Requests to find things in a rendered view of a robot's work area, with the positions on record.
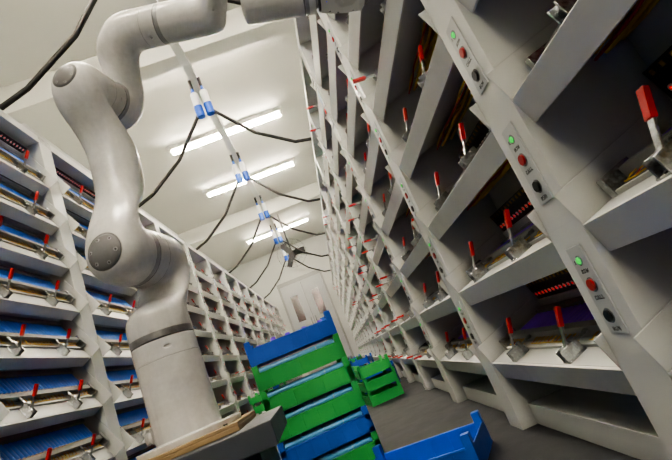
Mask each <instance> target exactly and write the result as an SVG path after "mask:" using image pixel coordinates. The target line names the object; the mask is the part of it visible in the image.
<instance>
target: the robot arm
mask: <svg viewBox="0 0 672 460"><path fill-rule="evenodd" d="M227 2H228V0H169V1H164V2H159V3H155V4H150V5H146V6H141V7H137V8H132V9H128V10H124V11H120V12H118V13H115V14H113V15H112V16H110V17H109V18H108V19H107V20H106V22H105V23H104V25H103V26H102V28H101V30H100V32H99V35H98V38H97V42H96V53H97V58H98V61H99V64H100V67H101V69H102V72H103V73H102V72H101V71H99V70H98V69H96V68H95V67H93V66H91V65H89V64H87V63H84V62H69V63H67V64H64V65H63V66H61V67H60V68H59V69H58V70H57V71H56V72H55V74H54V75H53V78H52V81H51V90H52V95H53V98H54V101H55V104H56V106H57V108H58V110H59V112H60V113H61V115H62V117H63V118H64V119H65V121H66V122H67V124H68V125H69V126H70V128H71V129H72V131H73V132H74V134H75V135H76V137H77V138H78V140H79V141H80V143H81V145H82V147H83V149H84V151H85V153H86V155H87V158H88V162H89V166H90V170H91V174H92V179H93V183H94V188H95V204H94V209H93V214H92V217H91V220H90V224H89V227H88V231H87V236H86V242H85V257H86V262H87V265H88V267H89V269H90V271H91V273H92V274H93V275H94V276H95V277H96V278H97V279H99V280H100V281H102V282H104V283H106V284H109V285H113V286H121V287H134V288H136V289H137V291H138V296H139V300H138V306H137V309H136V311H135V312H134V313H133V314H132V315H131V316H130V317H129V319H128V321H127V323H126V329H125V330H126V337H127V341H128V345H129V349H130V352H131V356H132V360H133V363H134V367H135V371H136V374H137V378H138V382H139V385H140V389H141V393H142V396H143V400H144V404H145V407H146V411H147V415H148V418H149V422H150V426H151V429H150V431H148V430H146V431H145V433H144V440H145V443H146V445H147V446H152V444H153V445H154V446H155V445H156V448H155V449H152V450H150V451H148V452H146V453H144V454H142V455H139V456H137V457H136V458H137V460H148V459H150V458H153V457H155V456H157V455H160V454H162V453H165V452H167V451H169V450H172V449H174V448H176V447H178V446H181V445H183V444H185V443H188V442H190V441H192V440H194V439H197V438H199V437H201V436H203V435H206V434H208V433H210V432H212V431H214V430H217V429H219V428H221V427H223V425H224V424H226V423H228V424H229V423H231V422H234V421H236V420H238V419H239V418H241V417H242V416H241V413H240V412H238V413H235V414H233V415H230V416H228V417H226V418H223V419H222V417H221V414H220V411H219V408H218V405H217V401H216V398H215V395H214V392H213V389H212V386H211V382H210V379H209V376H208V373H207V370H206V367H205V363H204V360H203V357H202V354H201V351H200V348H199V344H198V341H197V338H196V335H195V332H194V328H193V325H192V322H191V319H190V316H189V313H188V309H187V294H188V288H189V282H190V264H189V260H188V257H187V255H186V253H185V251H184V249H183V247H182V246H181V245H180V244H179V243H178V242H177V241H176V240H175V239H173V238H172V237H170V236H168V235H165V234H162V233H158V232H155V231H151V230H148V229H144V227H143V226H142V224H141V222H140V219H139V211H138V209H139V203H140V201H141V200H142V198H143V196H144V190H145V184H144V176H143V171H142V167H141V163H140V159H139V155H138V152H137V149H136V146H135V144H134V142H133V140H132V139H131V137H130V135H129V134H128V132H127V129H129V128H131V127H133V126H134V125H135V124H136V123H137V122H138V121H139V119H140V117H141V115H142V113H143V109H144V91H143V85H142V79H141V73H140V55H141V53H142V52H143V51H145V50H147V49H152V48H157V47H161V46H166V45H171V44H176V43H180V42H185V41H189V40H194V39H198V38H203V37H207V36H212V35H215V34H218V33H220V32H222V31H223V30H224V28H225V25H226V13H227ZM367 2H368V0H240V3H241V7H242V12H243V15H244V18H245V21H246V23H247V24H248V25H255V24H261V23H267V22H273V21H279V20H285V19H291V18H297V17H303V16H309V15H315V14H317V9H318V11H319V12H321V13H325V14H336V13H348V12H355V11H360V10H362V9H363V7H364V6H365V5H366V4H367Z"/></svg>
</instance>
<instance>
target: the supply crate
mask: <svg viewBox="0 0 672 460"><path fill-rule="evenodd" d="M323 314H324V317H322V318H320V319H322V321H320V322H317V323H315V324H312V325H310V326H307V327H305V328H302V329H300V330H297V331H295V332H292V333H290V334H287V335H285V336H282V337H280V338H277V339H275V340H272V341H270V342H267V343H265V344H262V345H260V346H257V347H255V348H254V347H253V345H252V346H250V343H249V342H246V343H244V344H243V346H244V349H245V352H246V355H247V358H248V361H249V364H250V367H251V368H252V367H255V366H258V367H261V366H264V365H266V364H269V363H271V362H273V361H276V360H278V359H281V358H283V357H286V356H288V355H291V354H293V353H295V352H298V351H300V350H303V349H305V348H308V347H310V346H312V345H315V344H317V343H320V342H322V341H325V340H327V339H329V338H331V337H332V335H333V334H335V333H337V330H336V327H335V324H334V322H333V319H332V317H331V314H330V312H329V310H327V311H324V312H323Z"/></svg>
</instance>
